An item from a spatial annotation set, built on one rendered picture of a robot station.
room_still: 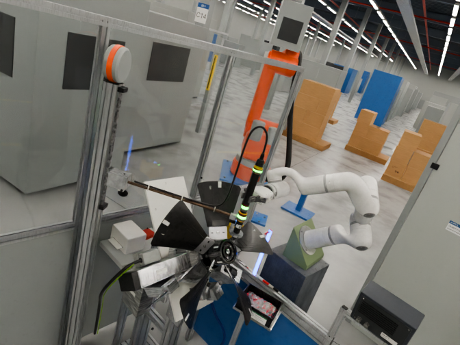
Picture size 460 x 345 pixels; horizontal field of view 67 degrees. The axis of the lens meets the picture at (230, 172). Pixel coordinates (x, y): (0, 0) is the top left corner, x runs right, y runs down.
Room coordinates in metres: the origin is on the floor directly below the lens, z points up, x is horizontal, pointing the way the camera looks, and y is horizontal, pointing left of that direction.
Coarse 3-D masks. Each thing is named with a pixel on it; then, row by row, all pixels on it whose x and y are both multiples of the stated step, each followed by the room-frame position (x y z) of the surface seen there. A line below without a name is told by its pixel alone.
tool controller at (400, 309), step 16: (368, 288) 1.41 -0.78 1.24; (384, 288) 1.43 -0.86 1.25; (368, 304) 1.36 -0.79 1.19; (384, 304) 1.34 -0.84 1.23; (400, 304) 1.35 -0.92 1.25; (368, 320) 1.36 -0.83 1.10; (384, 320) 1.31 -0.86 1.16; (400, 320) 1.28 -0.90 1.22; (416, 320) 1.28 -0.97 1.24; (384, 336) 1.32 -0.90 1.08; (400, 336) 1.27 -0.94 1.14
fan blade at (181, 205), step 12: (180, 204) 1.32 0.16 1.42; (168, 216) 1.28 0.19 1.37; (180, 216) 1.31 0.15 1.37; (192, 216) 1.34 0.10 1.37; (168, 228) 1.28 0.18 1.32; (180, 228) 1.30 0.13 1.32; (192, 228) 1.33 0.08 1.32; (156, 240) 1.24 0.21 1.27; (168, 240) 1.28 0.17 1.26; (180, 240) 1.31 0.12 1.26; (192, 240) 1.34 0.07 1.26
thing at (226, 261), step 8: (216, 240) 1.43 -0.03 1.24; (224, 240) 1.40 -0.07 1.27; (216, 248) 1.36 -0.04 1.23; (224, 248) 1.38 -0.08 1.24; (232, 248) 1.42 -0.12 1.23; (200, 256) 1.39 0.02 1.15; (208, 256) 1.39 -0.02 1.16; (216, 256) 1.35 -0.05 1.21; (224, 256) 1.36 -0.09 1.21; (232, 256) 1.40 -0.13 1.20; (208, 264) 1.39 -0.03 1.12; (216, 264) 1.37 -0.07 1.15; (224, 264) 1.35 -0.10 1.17
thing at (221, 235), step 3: (210, 228) 1.49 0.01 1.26; (213, 228) 1.49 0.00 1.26; (216, 228) 1.49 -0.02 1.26; (219, 228) 1.49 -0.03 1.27; (222, 228) 1.49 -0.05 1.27; (225, 228) 1.49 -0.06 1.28; (210, 231) 1.48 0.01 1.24; (213, 231) 1.48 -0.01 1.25; (216, 231) 1.48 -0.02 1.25; (219, 231) 1.48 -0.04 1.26; (222, 231) 1.48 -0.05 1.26; (225, 231) 1.48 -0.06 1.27; (210, 234) 1.47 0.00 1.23; (213, 234) 1.47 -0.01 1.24; (216, 234) 1.47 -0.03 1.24; (219, 234) 1.47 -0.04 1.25; (222, 234) 1.47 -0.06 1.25; (225, 234) 1.47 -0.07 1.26; (210, 237) 1.46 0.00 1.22; (213, 237) 1.46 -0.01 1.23; (216, 237) 1.46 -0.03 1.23; (219, 237) 1.46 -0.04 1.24; (222, 237) 1.46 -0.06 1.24; (225, 237) 1.46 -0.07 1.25
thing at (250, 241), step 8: (248, 224) 1.72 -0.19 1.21; (248, 232) 1.66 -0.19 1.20; (256, 232) 1.69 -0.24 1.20; (232, 240) 1.54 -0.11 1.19; (240, 240) 1.57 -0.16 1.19; (248, 240) 1.59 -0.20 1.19; (256, 240) 1.62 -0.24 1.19; (264, 240) 1.66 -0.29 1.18; (240, 248) 1.50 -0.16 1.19; (248, 248) 1.53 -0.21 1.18; (256, 248) 1.56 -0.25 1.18; (264, 248) 1.60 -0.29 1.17
